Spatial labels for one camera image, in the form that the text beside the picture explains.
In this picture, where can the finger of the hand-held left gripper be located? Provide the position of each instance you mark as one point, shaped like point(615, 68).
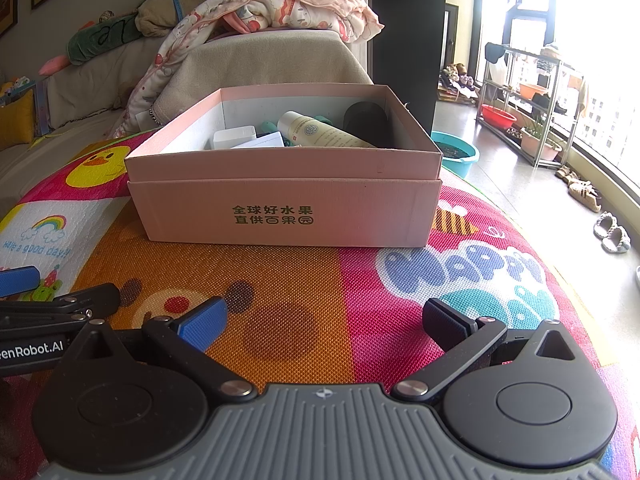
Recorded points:
point(60, 305)
point(17, 281)

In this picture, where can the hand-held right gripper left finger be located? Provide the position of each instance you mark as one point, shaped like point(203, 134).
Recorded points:
point(205, 327)

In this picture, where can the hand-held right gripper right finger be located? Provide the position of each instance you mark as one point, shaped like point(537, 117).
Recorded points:
point(442, 322)

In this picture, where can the pink cardboard box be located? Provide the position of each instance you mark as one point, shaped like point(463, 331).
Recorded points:
point(280, 180)

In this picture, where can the white power adapter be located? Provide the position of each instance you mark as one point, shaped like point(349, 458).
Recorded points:
point(235, 137)

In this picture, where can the white cream tube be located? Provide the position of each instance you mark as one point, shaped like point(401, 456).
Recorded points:
point(320, 132)

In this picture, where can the colourful cartoon play mat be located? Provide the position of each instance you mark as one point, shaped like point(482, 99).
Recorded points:
point(300, 285)

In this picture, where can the teal plastic basin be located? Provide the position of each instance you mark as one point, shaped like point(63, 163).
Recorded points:
point(462, 162)

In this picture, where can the yellow cushion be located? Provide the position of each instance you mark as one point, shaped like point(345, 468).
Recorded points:
point(17, 115)

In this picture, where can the grey slipper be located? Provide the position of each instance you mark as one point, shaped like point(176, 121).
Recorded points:
point(617, 241)
point(605, 225)

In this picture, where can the beige sandal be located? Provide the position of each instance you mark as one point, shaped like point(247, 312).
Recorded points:
point(585, 195)
point(567, 175)

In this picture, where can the colourful small toy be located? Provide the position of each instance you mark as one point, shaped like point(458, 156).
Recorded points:
point(17, 86)

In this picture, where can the green plant in pink pot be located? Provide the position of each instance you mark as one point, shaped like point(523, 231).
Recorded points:
point(542, 145)

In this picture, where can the beige sofa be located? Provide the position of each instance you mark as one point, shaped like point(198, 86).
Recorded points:
point(95, 85)

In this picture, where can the red plastic basin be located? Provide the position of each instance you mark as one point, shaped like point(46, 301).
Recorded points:
point(497, 119)

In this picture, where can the black round object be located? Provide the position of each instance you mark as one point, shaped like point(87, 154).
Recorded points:
point(367, 120)

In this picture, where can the pink plush toy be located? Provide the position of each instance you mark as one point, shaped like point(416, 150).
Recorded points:
point(52, 65)

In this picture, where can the pile of shoes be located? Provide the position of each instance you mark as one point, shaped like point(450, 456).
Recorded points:
point(457, 85)

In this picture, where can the green plush toy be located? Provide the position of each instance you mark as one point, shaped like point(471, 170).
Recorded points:
point(100, 37)

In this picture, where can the black hanging cloth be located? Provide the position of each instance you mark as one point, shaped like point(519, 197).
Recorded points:
point(495, 52)

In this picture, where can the metal balcony rack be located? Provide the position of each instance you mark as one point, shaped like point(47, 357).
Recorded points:
point(530, 55)

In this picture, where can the beige plush pillow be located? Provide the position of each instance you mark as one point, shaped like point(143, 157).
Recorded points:
point(155, 12)

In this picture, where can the pink printed blanket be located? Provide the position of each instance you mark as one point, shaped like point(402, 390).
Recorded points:
point(300, 10)

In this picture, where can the narrow framed wall picture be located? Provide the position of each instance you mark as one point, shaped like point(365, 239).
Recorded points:
point(7, 5)

